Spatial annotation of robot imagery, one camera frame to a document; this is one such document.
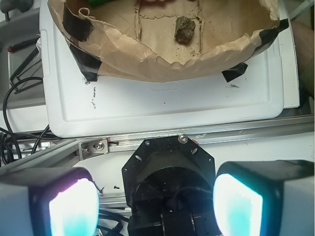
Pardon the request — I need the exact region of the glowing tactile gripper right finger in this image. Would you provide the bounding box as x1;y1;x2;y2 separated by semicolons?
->
213;160;315;236

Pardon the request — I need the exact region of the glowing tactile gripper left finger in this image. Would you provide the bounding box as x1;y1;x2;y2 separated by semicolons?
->
0;167;99;236

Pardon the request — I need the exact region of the brown grey rock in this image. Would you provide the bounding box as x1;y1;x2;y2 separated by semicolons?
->
174;16;196;44

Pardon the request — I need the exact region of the black octagonal mounting plate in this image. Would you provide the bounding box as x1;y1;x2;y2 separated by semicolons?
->
122;135;216;213

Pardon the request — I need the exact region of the black tape piece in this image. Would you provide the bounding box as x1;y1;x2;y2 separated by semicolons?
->
63;3;94;42
70;44;102;82
252;19;289;57
221;62;248;83

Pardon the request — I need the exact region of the brown paper bag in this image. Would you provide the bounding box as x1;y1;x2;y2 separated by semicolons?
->
48;0;280;83

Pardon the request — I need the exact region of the green rectangular block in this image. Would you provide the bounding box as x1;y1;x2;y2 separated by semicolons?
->
88;0;111;7

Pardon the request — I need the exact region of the silver corner bracket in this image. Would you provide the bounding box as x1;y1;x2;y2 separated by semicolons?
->
77;138;109;160

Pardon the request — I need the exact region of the aluminium extrusion rail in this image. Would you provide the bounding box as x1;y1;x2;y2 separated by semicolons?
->
0;114;315;174

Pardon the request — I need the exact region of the black cable bundle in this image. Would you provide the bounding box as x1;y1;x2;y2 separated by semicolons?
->
0;76;52;168

